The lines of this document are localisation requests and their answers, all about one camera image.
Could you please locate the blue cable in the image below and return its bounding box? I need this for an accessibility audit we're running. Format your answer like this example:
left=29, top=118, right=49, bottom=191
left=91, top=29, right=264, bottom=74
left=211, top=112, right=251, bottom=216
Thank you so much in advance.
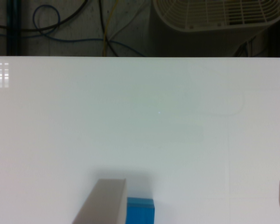
left=0, top=4, right=146, bottom=57

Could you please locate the black cable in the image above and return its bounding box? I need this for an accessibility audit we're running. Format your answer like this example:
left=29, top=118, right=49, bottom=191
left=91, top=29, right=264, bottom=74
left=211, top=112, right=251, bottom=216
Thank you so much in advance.
left=0, top=0, right=107, bottom=57

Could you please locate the white fan guard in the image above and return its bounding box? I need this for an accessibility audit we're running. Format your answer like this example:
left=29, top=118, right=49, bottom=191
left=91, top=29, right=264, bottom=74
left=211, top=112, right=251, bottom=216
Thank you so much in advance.
left=152, top=0, right=280, bottom=33

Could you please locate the yellow cable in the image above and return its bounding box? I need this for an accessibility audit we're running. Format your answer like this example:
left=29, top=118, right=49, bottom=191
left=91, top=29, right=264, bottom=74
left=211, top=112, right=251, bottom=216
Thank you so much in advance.
left=103, top=0, right=120, bottom=57

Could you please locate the cream gripper left finger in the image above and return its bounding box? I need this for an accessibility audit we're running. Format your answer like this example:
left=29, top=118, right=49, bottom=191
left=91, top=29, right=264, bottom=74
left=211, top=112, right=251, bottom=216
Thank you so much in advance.
left=72, top=179, right=127, bottom=224

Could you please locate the blue wooden block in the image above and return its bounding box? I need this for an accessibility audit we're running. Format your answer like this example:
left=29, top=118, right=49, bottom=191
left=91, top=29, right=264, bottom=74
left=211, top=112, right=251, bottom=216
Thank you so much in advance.
left=125, top=197, right=155, bottom=224

